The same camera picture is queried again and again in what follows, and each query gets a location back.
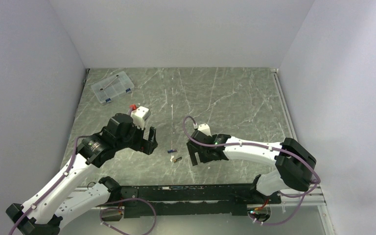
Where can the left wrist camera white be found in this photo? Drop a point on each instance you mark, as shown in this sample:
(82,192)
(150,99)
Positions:
(140,115)

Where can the black gold AAA battery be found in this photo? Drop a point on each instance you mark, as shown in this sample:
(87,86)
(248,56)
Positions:
(176,160)

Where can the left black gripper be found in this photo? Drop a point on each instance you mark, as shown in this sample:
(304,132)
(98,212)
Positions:
(144,145)

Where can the aluminium side rail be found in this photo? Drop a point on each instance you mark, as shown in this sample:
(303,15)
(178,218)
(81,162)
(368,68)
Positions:
(274,74)

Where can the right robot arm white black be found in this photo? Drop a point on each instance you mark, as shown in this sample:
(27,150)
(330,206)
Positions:
(293,167)

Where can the clear plastic organizer box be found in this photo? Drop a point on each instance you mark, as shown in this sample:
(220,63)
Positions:
(112,87)

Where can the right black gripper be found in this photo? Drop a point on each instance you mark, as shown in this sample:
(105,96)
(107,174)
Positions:
(192,150)

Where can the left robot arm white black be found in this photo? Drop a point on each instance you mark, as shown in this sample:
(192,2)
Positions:
(49,210)

